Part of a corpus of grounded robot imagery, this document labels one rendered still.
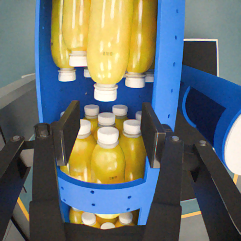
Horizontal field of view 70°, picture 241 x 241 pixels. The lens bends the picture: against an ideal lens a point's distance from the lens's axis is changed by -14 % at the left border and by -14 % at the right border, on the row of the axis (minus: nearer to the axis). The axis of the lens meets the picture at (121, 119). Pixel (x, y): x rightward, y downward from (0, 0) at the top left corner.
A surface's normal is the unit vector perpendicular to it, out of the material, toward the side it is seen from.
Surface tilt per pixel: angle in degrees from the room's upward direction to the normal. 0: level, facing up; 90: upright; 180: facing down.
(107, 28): 5
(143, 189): 30
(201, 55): 0
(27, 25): 0
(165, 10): 35
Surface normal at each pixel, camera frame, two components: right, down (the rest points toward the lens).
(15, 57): 0.04, 0.36
